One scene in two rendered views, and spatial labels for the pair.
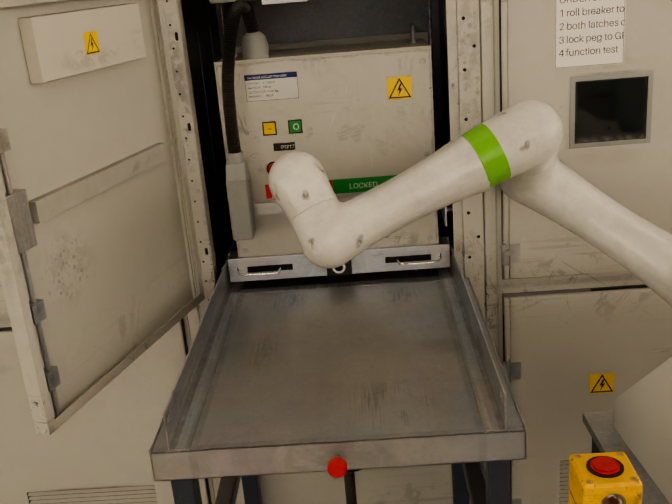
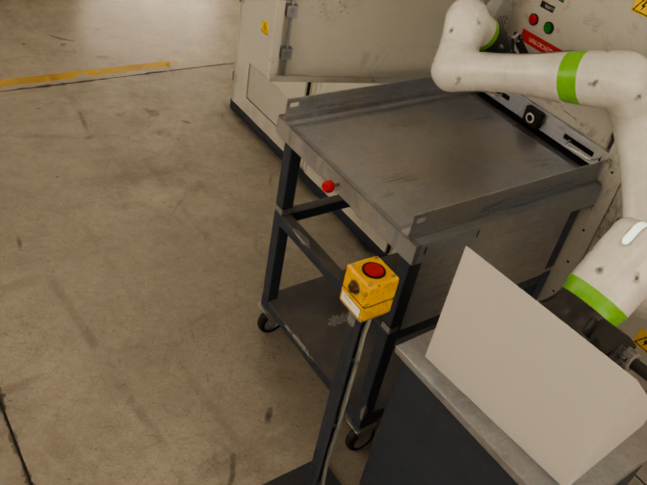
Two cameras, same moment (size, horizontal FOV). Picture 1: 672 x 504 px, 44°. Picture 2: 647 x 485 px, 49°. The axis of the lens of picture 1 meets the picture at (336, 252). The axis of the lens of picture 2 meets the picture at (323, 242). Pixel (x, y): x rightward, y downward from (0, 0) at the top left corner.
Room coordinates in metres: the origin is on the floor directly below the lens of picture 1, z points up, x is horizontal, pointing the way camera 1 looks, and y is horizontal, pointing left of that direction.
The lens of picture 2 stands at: (0.12, -1.08, 1.81)
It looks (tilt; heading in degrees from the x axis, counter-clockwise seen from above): 38 degrees down; 47
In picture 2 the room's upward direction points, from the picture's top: 12 degrees clockwise
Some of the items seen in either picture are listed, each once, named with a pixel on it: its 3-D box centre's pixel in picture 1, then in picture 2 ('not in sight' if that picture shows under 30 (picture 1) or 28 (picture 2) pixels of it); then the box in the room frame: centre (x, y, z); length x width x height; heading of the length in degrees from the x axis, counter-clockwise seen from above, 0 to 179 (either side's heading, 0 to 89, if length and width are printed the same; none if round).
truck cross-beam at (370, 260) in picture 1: (339, 260); (541, 114); (1.91, -0.01, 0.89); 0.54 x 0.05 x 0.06; 88
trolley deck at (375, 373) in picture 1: (339, 361); (436, 159); (1.51, 0.01, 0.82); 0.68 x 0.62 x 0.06; 178
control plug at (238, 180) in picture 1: (241, 199); (493, 27); (1.83, 0.21, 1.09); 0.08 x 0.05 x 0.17; 178
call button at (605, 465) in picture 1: (604, 468); (374, 271); (0.97, -0.35, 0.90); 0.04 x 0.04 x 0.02
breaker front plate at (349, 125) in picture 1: (330, 161); (569, 36); (1.89, -0.01, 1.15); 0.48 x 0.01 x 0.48; 88
